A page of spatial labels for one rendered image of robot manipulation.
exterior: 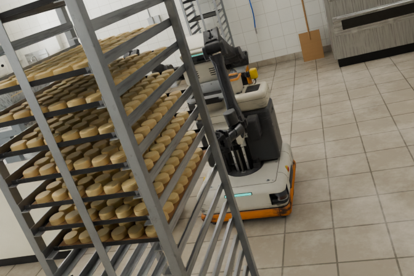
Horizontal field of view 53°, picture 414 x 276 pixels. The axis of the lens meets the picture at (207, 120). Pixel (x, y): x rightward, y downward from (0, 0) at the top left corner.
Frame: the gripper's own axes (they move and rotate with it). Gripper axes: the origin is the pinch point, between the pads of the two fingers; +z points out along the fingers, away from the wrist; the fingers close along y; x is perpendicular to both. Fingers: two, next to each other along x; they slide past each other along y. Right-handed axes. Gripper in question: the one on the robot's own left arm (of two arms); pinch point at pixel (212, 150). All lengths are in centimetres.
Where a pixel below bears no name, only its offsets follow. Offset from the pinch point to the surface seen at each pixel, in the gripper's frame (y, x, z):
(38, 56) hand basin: -15, -618, -192
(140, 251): -31, -21, 42
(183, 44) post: 50, 7, 1
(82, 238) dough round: 10, 7, 68
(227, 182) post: -11.6, 8.7, 5.4
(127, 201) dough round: 19, 20, 55
